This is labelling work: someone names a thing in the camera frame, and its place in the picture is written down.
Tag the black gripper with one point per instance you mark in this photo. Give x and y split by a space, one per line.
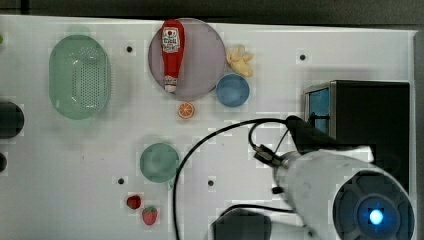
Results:
307 138

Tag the black toaster oven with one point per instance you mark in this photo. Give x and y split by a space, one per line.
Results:
370 113

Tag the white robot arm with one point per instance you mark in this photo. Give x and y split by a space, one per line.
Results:
336 194

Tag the blue bowl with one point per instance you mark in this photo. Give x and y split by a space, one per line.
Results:
232 90

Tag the yellow peeled banana toy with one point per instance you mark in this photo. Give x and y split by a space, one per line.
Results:
238 59

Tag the orange slice toy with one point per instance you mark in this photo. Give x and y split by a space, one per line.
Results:
186 110

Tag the grey round plate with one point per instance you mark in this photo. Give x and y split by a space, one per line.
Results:
203 62

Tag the red ketchup bottle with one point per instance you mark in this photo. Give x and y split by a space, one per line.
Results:
173 46

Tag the large red strawberry toy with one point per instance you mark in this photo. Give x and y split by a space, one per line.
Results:
149 215

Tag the green plastic colander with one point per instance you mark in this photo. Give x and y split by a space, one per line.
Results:
79 77

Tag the large black cylinder holder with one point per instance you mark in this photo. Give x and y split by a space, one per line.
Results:
11 120

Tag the small black cylinder holder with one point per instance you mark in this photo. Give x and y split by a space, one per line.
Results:
3 162

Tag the green cup with handle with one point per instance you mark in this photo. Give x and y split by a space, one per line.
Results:
159 163

